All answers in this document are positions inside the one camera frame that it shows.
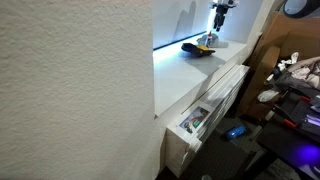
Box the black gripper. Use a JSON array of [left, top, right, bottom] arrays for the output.
[[212, 2, 232, 33]]

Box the white glue bottle red cap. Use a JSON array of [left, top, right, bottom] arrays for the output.
[[206, 30, 215, 48]]

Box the gray cap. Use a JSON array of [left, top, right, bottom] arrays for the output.
[[196, 32, 230, 49]]

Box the navy cap with yellow logo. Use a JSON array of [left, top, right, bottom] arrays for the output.
[[180, 42, 217, 59]]

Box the blue tennis ball can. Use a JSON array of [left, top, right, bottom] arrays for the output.
[[224, 124, 248, 141]]

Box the tall brown cardboard sheet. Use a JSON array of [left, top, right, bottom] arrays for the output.
[[237, 11, 320, 118]]

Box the white crumpled cloth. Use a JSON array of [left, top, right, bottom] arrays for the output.
[[256, 89, 280, 103]]

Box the open white drawer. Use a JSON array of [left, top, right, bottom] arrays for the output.
[[164, 64, 251, 178]]

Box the colourful sticker on radiator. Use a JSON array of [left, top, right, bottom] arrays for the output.
[[179, 105, 211, 135]]

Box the pile of clothes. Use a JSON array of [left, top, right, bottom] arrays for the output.
[[275, 51, 320, 92]]

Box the black work desk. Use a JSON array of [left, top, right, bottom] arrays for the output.
[[255, 87, 320, 180]]

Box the dark window frame rail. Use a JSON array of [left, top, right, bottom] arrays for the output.
[[153, 30, 208, 52]]

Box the red handled tool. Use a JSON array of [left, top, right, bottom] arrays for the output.
[[299, 95, 313, 104], [282, 118, 300, 130]]

